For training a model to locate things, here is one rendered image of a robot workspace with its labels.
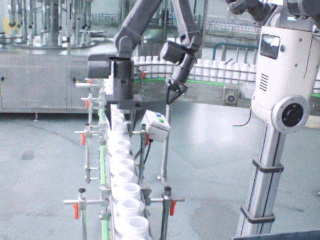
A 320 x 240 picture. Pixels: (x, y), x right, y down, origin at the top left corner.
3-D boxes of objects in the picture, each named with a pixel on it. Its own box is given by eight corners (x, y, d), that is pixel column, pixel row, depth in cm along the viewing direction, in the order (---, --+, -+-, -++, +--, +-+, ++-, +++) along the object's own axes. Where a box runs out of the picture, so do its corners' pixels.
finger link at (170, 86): (160, 103, 121) (170, 80, 118) (156, 98, 127) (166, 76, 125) (176, 109, 122) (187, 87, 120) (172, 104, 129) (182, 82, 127)
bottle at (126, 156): (117, 214, 85) (118, 159, 79) (106, 203, 89) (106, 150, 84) (135, 207, 89) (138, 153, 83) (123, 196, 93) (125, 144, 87)
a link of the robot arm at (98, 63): (133, 36, 82) (130, 34, 90) (87, 35, 80) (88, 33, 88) (131, 82, 85) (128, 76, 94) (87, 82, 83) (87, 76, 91)
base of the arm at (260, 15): (262, 28, 135) (278, 5, 133) (249, 17, 133) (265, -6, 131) (254, 27, 144) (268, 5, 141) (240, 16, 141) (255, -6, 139)
